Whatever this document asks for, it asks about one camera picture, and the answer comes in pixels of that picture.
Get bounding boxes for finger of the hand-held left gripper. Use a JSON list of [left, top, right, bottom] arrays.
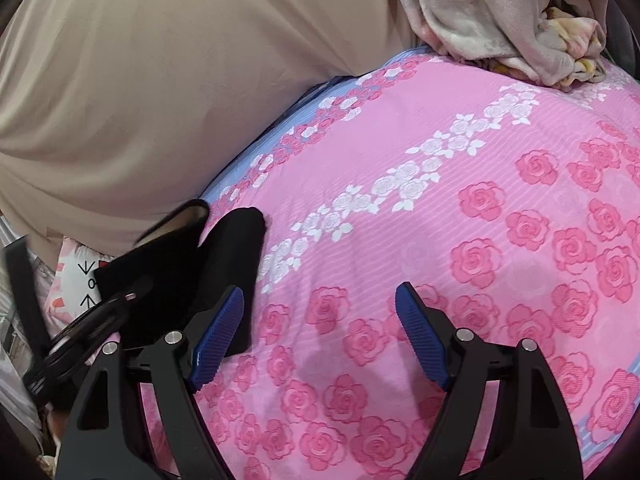
[[102, 276, 154, 311]]

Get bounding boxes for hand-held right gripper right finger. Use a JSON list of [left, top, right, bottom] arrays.
[[394, 282, 584, 480]]

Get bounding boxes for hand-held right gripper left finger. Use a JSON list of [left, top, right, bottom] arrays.
[[57, 285, 245, 480]]

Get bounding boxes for black pants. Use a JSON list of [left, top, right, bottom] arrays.
[[94, 199, 266, 357]]

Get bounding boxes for cartoon face pillow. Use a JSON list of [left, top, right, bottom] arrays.
[[44, 239, 118, 333]]

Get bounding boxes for white satin curtain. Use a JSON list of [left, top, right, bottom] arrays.
[[0, 220, 56, 461]]

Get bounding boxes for pink floral bed sheet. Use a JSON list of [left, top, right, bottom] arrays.
[[140, 45, 640, 480]]

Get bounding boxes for beige cloth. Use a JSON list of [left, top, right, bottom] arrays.
[[0, 0, 418, 267]]

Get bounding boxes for cream plush blanket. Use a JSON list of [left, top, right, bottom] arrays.
[[379, 0, 617, 94]]

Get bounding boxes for black strap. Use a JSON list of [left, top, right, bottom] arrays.
[[2, 240, 53, 358]]

